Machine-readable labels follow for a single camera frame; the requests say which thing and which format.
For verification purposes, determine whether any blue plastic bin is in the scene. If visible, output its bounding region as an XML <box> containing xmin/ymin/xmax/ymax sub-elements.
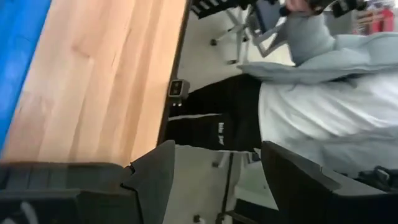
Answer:
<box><xmin>0</xmin><ymin>0</ymin><xmax>52</xmax><ymax>153</ymax></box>

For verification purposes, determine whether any person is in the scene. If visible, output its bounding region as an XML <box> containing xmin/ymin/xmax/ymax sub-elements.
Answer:
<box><xmin>164</xmin><ymin>32</ymin><xmax>398</xmax><ymax>180</ymax></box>
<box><xmin>279</xmin><ymin>0</ymin><xmax>336</xmax><ymax>65</ymax></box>

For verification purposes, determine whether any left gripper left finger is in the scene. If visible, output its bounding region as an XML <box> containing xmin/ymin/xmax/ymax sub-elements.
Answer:
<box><xmin>120</xmin><ymin>139</ymin><xmax>177</xmax><ymax>224</ymax></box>

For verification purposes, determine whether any grey office chair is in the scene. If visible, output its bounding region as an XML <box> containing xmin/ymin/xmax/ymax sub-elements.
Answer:
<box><xmin>210</xmin><ymin>0</ymin><xmax>287</xmax><ymax>65</ymax></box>

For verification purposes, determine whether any red storage cart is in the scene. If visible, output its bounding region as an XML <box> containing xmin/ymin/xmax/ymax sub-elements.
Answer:
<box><xmin>354</xmin><ymin>7</ymin><xmax>396</xmax><ymax>35</ymax></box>

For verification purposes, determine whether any black aluminium table frame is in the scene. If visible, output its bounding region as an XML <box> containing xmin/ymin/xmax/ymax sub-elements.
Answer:
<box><xmin>156</xmin><ymin>0</ymin><xmax>192</xmax><ymax>147</ymax></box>

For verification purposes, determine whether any grey table-level camera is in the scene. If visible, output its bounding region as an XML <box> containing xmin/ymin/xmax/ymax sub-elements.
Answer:
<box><xmin>167</xmin><ymin>78</ymin><xmax>191</xmax><ymax>108</ymax></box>

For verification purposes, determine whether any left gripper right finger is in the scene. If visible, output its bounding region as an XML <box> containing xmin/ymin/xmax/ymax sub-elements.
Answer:
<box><xmin>260</xmin><ymin>141</ymin><xmax>342</xmax><ymax>224</ymax></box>

